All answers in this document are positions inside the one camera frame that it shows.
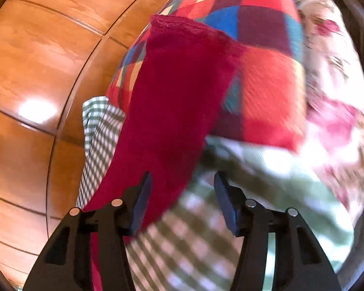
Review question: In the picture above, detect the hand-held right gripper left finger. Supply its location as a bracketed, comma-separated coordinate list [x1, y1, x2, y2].
[23, 171, 153, 291]

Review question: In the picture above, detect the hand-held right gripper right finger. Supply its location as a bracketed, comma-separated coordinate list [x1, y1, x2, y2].
[214, 171, 342, 291]

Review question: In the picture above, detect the red knitted garment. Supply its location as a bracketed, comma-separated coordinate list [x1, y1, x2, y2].
[83, 15, 246, 291]

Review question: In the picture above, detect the green gingham bed sheet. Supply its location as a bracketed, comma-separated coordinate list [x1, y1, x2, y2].
[76, 96, 355, 291]

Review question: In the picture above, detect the multicolour checked blanket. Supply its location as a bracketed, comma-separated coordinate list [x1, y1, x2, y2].
[106, 0, 307, 154]

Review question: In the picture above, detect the floral printed cloth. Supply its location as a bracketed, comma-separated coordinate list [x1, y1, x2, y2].
[287, 0, 364, 219]

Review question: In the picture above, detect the wooden wardrobe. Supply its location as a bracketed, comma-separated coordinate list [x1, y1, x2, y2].
[0, 0, 175, 288]

